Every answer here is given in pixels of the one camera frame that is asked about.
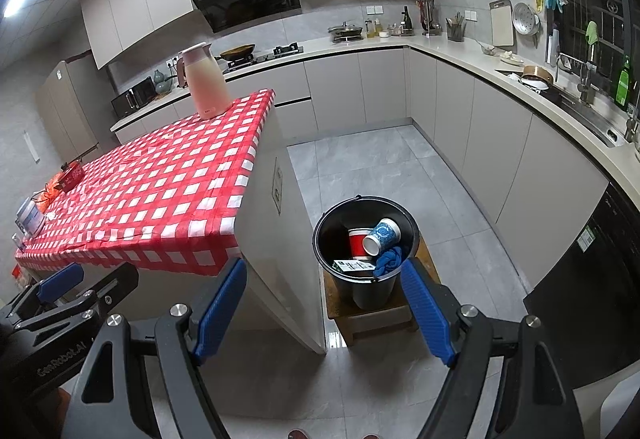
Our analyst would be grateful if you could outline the beige refrigerator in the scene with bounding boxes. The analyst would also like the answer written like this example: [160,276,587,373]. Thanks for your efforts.
[36,60,101,164]

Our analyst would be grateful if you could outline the black built-in dishwasher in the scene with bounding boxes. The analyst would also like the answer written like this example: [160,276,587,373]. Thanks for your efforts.
[522,181,640,390]

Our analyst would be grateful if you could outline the wooden stool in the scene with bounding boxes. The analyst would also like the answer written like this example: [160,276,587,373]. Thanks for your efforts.
[324,239,441,347]

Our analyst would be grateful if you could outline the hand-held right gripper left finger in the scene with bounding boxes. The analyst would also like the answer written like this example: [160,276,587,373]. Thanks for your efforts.
[62,258,248,439]

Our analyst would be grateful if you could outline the white jar with blue label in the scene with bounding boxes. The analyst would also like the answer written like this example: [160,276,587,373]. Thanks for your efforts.
[17,200,47,236]

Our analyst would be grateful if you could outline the blue patterned paper cup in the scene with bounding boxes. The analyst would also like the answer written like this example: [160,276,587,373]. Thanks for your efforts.
[362,218,402,257]

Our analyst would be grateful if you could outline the red checkered tablecloth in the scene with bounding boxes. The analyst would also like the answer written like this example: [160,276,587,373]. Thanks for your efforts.
[14,89,276,277]

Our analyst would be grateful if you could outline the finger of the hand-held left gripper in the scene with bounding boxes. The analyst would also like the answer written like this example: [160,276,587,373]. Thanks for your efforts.
[70,263,140,315]
[7,263,85,320]

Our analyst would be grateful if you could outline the metal colander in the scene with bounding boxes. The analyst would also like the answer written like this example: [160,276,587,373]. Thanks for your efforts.
[512,2,541,34]

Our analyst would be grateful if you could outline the lidded metal pot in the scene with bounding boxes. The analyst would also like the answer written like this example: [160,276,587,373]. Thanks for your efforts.
[328,21,364,43]

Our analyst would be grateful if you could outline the red paper cup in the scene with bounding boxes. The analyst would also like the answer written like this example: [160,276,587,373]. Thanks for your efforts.
[347,228,373,260]

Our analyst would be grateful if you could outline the green and white tea box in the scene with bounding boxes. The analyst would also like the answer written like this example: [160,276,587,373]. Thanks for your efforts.
[333,259,377,281]

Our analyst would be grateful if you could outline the metal faucet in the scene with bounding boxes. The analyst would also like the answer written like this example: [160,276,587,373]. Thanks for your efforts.
[577,61,598,104]

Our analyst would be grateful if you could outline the metal utensil rack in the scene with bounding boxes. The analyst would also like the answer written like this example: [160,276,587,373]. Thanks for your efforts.
[416,0,443,37]

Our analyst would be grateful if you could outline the green dish soap bottle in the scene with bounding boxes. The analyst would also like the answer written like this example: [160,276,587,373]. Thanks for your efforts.
[616,56,633,110]

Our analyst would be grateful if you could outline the dark wok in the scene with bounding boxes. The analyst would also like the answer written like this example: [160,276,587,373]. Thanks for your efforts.
[219,44,257,62]

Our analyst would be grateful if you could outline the white kitchen island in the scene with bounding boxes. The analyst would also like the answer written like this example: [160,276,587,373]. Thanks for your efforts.
[235,109,328,355]

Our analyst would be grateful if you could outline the black gas stove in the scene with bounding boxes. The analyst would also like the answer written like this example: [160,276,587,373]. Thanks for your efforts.
[222,46,305,72]

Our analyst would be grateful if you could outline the brown pot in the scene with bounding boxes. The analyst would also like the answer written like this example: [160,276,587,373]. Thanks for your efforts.
[520,65,555,92]

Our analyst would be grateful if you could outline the grey kitchen base cabinets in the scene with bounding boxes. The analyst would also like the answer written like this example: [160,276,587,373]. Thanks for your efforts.
[110,36,640,290]

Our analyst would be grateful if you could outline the blue cloth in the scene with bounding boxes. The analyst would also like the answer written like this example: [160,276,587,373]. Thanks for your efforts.
[375,245,408,277]

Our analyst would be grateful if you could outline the black plastic bucket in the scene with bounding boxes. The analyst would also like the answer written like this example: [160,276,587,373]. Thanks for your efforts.
[313,195,421,310]

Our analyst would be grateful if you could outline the black microwave oven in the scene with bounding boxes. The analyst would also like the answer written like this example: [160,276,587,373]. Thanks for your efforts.
[111,76,157,118]

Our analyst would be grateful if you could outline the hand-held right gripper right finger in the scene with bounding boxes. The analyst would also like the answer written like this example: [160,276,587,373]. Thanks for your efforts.
[400,259,583,439]

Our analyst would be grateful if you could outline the pink thermos jug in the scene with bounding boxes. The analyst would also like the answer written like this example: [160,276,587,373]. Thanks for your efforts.
[175,42,233,120]

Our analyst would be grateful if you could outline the steel sink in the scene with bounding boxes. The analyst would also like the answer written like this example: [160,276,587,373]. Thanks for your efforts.
[550,89,626,150]

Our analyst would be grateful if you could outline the black chopstick holder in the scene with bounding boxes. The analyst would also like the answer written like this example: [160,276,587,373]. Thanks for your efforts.
[446,13,467,42]

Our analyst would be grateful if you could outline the white cutting board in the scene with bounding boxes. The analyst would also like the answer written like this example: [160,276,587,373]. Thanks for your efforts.
[490,0,516,48]

